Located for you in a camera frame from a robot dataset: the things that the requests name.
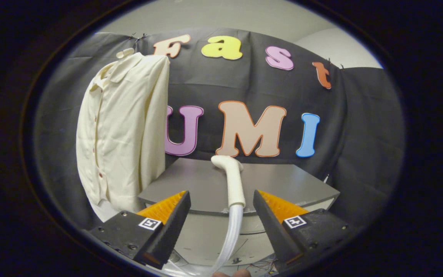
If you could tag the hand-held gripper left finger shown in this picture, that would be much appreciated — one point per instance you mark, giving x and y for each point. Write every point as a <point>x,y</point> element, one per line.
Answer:
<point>173,227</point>

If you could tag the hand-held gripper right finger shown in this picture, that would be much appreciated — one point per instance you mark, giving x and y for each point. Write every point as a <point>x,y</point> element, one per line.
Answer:
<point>271,227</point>

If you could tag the white garment steamer head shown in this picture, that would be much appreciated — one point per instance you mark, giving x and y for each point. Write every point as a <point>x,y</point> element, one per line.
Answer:
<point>235,184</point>

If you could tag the cream button-up shirt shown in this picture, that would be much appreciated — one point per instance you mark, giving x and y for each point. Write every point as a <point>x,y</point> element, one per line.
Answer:
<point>121,134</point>

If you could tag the white clothes hanger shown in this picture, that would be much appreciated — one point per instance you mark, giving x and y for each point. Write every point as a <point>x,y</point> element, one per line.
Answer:
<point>124,53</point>

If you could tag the white cabinet with grey top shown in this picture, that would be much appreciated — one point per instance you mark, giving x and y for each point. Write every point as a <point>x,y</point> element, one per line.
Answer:
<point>206,181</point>

